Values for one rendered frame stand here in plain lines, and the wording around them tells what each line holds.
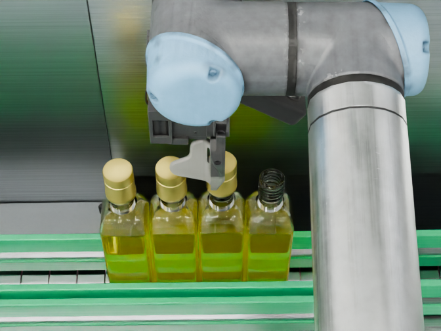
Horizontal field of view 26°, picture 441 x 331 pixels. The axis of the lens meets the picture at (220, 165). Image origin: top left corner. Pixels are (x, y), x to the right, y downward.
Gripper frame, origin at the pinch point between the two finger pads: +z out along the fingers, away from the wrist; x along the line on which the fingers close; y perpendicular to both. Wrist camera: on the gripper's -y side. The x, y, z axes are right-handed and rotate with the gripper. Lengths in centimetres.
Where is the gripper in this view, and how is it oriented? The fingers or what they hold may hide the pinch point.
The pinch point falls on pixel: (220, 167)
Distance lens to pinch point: 106.5
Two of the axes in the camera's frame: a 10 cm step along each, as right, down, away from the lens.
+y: -10.0, -0.1, 0.1
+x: -0.2, 8.1, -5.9
